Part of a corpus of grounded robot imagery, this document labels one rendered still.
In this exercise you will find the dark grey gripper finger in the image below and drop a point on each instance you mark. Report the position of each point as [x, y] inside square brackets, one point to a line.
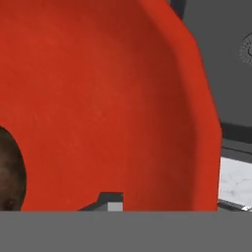
[111, 199]

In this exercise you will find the red bowl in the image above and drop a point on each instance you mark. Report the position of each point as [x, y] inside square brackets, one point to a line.
[108, 98]

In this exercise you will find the brown potato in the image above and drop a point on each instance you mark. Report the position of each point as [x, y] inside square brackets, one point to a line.
[11, 174]

